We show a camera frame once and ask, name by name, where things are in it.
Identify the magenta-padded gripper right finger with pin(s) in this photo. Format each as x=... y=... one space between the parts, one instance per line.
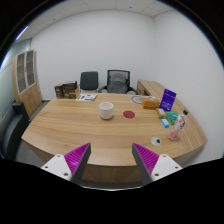
x=165 y=165

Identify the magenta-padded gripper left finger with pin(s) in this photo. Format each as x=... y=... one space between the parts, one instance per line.
x=58 y=165

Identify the clear bottle with black cap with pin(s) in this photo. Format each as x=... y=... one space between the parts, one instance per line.
x=178 y=126

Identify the small white round lid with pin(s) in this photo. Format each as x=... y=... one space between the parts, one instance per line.
x=155 y=141

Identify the green pouch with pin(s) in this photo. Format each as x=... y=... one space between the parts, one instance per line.
x=173 y=116

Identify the small yellow box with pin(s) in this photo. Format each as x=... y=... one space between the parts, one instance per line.
x=160 y=112

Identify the black leather sofa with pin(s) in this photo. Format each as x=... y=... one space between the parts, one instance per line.
x=13 y=126

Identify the flat round red coaster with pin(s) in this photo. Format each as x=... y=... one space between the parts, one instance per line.
x=129 y=114

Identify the orange-brown cardboard box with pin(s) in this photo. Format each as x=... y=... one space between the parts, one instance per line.
x=150 y=103

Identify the purple hanging package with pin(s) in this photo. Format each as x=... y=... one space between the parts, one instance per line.
x=167 y=99

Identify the white ceramic mug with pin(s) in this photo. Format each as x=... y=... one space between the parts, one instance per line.
x=106 y=111

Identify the white green purple leaflet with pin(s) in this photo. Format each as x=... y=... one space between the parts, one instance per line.
x=86 y=97

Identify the tan cardboard box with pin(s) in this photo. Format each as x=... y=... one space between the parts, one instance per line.
x=76 y=92

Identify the dark brown carton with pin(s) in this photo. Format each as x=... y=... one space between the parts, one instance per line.
x=65 y=89

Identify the wooden side desk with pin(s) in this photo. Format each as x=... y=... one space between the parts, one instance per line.
x=151 y=87

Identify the wooden glass-door cabinet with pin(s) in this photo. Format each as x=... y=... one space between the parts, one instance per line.
x=28 y=86

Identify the black padded visitor chair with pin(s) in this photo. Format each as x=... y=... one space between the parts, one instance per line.
x=89 y=80

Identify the grey backpack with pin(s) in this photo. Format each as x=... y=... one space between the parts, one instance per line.
x=117 y=83

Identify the black mesh office chair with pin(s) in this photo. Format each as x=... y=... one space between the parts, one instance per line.
x=113 y=71

